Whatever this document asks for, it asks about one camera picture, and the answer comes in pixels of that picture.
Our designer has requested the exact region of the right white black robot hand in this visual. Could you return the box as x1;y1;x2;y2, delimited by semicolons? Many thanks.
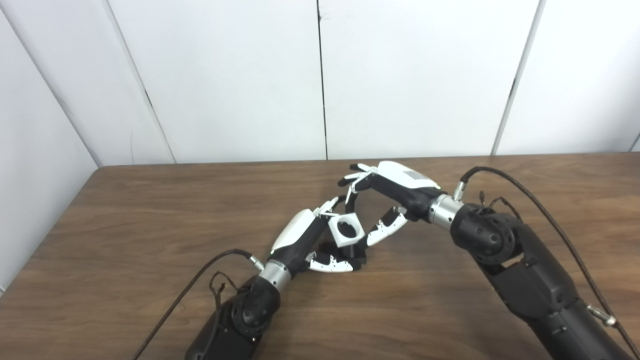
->
337;160;442;247

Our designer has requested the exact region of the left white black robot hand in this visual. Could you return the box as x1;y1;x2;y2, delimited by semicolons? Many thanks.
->
269;195;369;275

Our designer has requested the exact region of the white square piece with hole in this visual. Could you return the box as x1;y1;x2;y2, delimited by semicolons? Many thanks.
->
328;212;362;249

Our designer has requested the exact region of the black peg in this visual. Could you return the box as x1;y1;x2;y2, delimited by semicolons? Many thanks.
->
319;223;369;271

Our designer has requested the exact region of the thin black left arm wire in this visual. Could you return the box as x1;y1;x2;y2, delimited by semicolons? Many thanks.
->
208;271;242;313

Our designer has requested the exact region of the thin black arm wire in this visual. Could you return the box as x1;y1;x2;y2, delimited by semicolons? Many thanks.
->
208;271;242;313
478;190;524;222

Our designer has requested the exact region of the thin black right arm wire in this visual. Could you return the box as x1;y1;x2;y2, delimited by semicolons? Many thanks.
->
478;190;524;222

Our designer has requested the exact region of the thick black left wrist cable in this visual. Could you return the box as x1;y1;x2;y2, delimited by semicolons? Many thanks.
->
131;248;265;360

